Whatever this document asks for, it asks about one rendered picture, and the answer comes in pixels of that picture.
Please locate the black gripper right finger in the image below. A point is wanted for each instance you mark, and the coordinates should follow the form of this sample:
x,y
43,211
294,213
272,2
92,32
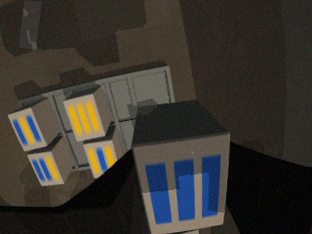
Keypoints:
x,y
266,195

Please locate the grey flat panel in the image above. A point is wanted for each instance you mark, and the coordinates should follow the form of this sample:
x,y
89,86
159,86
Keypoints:
x,y
297,17

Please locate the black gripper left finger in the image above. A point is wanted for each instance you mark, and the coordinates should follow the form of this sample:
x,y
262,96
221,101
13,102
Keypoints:
x,y
110,205

